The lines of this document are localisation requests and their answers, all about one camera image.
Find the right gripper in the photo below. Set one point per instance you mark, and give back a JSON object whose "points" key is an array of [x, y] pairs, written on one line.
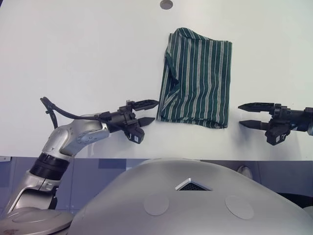
{"points": [[293, 117]]}

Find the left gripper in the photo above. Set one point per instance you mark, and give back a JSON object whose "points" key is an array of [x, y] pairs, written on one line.
{"points": [[119, 117]]}

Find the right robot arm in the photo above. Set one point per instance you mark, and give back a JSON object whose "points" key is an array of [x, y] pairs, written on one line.
{"points": [[309, 127]]}

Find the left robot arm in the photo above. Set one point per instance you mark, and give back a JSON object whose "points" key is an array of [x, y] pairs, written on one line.
{"points": [[61, 137]]}

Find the green striped T-shirt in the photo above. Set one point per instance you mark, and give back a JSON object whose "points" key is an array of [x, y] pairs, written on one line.
{"points": [[198, 80]]}

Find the robot body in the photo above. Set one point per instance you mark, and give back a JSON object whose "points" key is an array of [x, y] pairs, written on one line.
{"points": [[195, 208]]}

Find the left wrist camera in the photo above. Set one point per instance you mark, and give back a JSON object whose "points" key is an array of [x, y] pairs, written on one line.
{"points": [[135, 136]]}

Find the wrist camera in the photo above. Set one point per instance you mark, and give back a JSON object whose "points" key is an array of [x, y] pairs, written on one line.
{"points": [[277, 135], [135, 136]]}

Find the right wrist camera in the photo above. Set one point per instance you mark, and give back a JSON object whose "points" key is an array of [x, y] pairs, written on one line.
{"points": [[277, 135]]}

